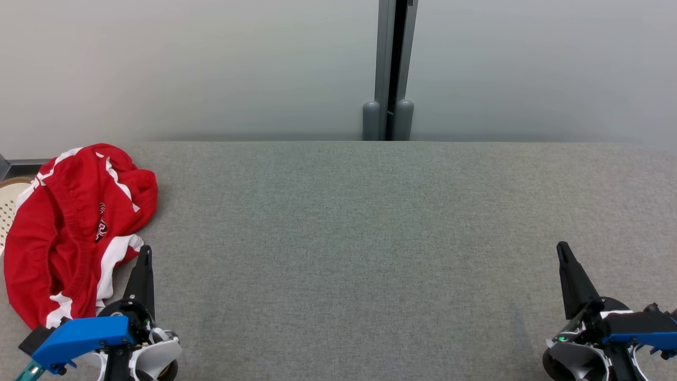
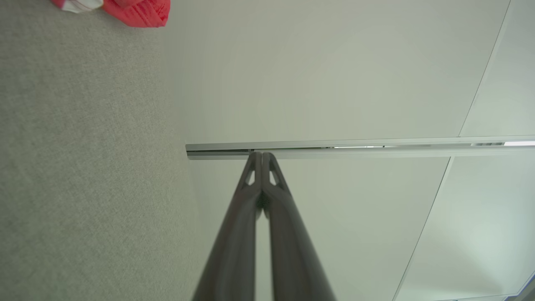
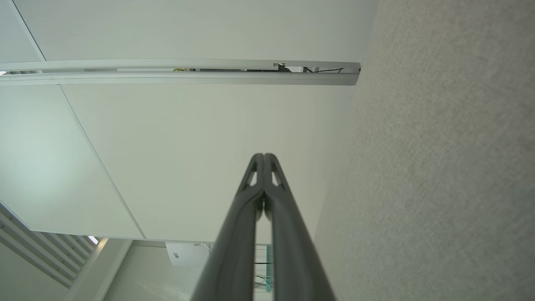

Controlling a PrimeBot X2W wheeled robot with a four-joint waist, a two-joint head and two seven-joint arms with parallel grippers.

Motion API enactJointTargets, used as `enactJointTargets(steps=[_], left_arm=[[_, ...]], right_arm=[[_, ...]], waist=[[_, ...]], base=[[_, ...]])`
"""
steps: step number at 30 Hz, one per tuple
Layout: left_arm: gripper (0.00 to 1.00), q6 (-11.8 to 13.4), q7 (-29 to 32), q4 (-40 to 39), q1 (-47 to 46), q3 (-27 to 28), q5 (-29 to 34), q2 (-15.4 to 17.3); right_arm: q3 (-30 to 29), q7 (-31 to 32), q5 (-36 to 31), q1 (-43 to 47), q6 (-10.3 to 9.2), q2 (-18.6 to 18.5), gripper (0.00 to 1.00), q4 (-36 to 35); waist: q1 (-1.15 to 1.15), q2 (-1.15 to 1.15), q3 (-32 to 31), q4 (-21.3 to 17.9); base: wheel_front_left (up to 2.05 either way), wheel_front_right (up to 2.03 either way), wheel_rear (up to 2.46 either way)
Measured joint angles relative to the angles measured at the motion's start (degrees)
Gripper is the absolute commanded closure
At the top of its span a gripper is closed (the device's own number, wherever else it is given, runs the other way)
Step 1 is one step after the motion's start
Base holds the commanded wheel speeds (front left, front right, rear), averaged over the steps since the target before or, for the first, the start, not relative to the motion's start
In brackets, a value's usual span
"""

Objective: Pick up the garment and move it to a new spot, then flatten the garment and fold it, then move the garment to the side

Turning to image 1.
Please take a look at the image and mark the left camera cable teal plug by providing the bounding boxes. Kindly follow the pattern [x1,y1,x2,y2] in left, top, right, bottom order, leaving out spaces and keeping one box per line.
[15,361,45,381]

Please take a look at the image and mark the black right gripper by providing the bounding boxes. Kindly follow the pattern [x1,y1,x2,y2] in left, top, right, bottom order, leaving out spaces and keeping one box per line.
[553,241,642,381]

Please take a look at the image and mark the blue camera bracket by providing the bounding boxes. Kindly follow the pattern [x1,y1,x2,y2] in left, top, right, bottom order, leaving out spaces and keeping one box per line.
[603,331,677,361]
[31,316,136,375]

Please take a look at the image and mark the red shorts with white trim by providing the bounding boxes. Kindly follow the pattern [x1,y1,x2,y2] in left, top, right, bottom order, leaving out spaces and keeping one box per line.
[3,143,159,330]

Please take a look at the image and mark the dark grey floor rail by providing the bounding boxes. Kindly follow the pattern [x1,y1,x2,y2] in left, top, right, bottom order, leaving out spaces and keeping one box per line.
[0,153,51,180]

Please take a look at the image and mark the blue right camera bracket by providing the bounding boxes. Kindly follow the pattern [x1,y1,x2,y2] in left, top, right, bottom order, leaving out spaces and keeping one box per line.
[603,331,677,361]

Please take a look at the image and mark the grey metal partition post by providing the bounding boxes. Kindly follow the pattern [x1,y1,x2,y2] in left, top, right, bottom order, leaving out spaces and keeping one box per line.
[374,0,419,141]

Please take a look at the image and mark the white perforated laundry basket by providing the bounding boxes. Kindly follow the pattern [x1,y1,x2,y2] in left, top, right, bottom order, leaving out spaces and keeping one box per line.
[0,177,35,257]

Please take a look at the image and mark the grey cylinder post foot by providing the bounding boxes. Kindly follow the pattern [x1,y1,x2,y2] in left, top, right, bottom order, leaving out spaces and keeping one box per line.
[393,99,414,141]
[362,102,381,141]

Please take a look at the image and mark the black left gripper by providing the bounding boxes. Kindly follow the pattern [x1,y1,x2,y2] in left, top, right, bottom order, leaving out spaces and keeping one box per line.
[98,244,159,381]

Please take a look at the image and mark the blue left camera bracket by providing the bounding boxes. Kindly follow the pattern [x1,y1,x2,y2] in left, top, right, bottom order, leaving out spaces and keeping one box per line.
[31,316,136,375]

